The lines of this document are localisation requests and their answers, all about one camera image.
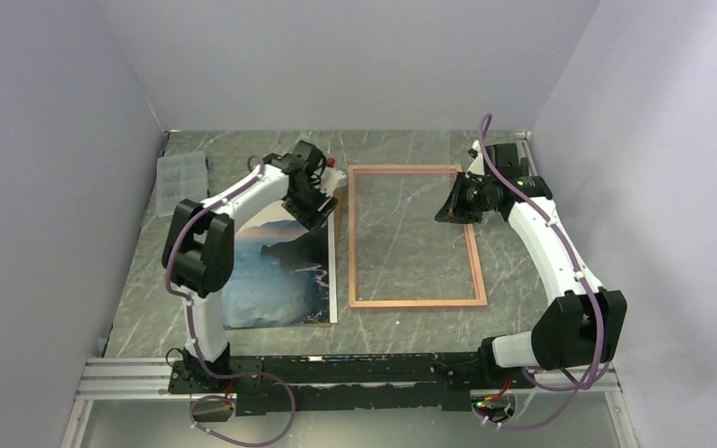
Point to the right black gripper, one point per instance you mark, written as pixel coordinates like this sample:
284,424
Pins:
454,211

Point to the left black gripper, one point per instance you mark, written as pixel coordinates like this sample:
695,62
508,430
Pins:
313,218

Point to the wooden picture frame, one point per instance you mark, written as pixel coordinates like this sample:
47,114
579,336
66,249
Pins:
355,302

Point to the clear acrylic sheet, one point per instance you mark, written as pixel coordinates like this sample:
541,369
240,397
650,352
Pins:
403,254

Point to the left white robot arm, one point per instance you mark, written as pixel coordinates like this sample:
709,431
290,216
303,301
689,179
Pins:
198,256

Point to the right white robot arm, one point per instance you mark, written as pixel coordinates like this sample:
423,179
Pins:
582,322

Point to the landscape photo print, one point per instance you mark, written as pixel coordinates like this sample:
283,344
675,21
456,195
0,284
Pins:
282,274

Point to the clear plastic organizer box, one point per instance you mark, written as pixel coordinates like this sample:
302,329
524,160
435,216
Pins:
179,177

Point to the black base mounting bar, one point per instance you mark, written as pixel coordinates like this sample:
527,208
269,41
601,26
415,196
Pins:
450,381

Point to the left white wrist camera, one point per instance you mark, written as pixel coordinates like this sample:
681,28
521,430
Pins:
331,177

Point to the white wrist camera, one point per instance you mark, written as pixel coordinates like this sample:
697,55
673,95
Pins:
331,177
475,151

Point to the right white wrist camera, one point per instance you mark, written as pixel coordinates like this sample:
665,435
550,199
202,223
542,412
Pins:
475,151

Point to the aluminium rail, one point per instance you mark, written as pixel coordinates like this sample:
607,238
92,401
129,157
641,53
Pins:
155,378

